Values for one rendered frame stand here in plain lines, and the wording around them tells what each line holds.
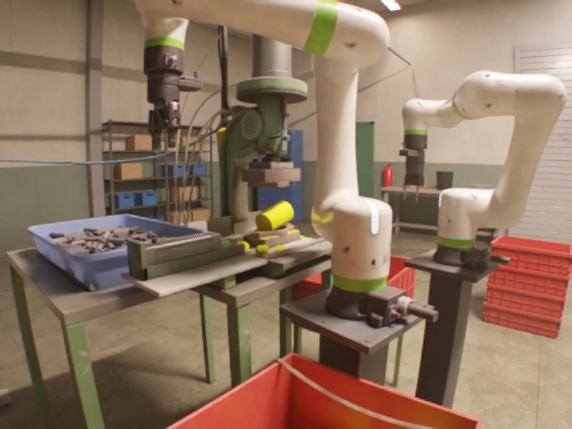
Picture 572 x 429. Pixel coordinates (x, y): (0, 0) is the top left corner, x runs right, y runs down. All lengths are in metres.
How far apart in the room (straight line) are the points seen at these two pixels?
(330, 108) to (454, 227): 0.58
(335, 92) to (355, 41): 0.18
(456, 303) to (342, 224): 0.65
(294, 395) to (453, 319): 0.65
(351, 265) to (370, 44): 0.45
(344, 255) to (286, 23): 0.47
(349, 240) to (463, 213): 0.56
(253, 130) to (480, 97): 0.63
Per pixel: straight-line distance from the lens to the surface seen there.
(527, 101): 1.02
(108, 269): 0.88
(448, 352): 1.33
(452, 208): 1.19
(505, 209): 1.22
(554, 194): 6.16
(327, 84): 0.88
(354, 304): 0.75
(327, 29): 0.72
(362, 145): 6.86
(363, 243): 0.71
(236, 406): 0.70
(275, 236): 1.03
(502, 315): 3.10
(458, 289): 1.23
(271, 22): 0.72
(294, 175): 1.07
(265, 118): 1.02
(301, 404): 0.84
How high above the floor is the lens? 1.24
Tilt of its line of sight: 8 degrees down
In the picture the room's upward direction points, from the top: straight up
